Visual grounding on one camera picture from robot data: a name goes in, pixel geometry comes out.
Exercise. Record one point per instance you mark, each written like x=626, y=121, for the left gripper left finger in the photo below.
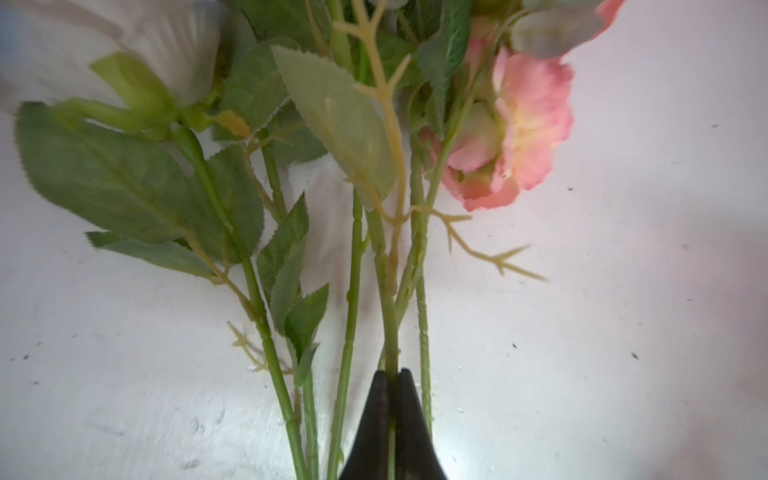
x=368, y=459

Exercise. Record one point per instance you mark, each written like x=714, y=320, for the pale pink flower bunch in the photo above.
x=408, y=98

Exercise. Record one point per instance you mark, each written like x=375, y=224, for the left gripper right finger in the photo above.
x=415, y=456

